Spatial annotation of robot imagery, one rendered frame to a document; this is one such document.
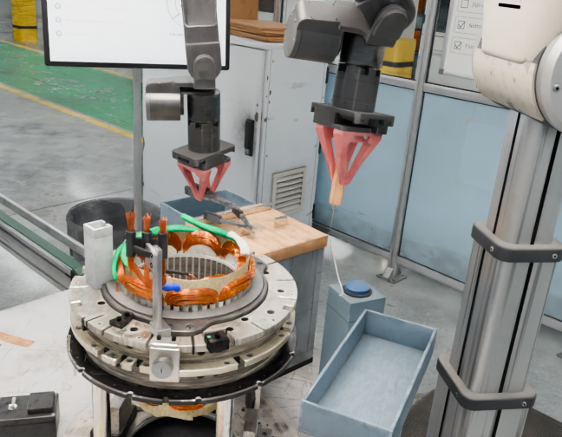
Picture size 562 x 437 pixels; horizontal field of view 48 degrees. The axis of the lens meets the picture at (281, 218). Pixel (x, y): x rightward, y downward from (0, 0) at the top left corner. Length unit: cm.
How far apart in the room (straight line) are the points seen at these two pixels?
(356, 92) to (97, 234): 39
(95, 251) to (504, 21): 63
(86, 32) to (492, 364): 135
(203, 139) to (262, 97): 202
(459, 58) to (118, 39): 172
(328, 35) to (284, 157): 253
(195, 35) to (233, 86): 218
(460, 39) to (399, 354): 230
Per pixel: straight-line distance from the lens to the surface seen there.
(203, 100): 109
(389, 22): 76
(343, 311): 105
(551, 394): 289
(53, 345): 139
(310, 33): 79
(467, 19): 307
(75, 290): 91
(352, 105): 81
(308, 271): 120
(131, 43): 188
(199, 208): 137
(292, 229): 120
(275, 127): 320
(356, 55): 81
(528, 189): 96
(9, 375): 132
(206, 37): 106
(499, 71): 93
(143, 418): 114
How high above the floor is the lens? 152
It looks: 21 degrees down
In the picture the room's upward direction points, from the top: 5 degrees clockwise
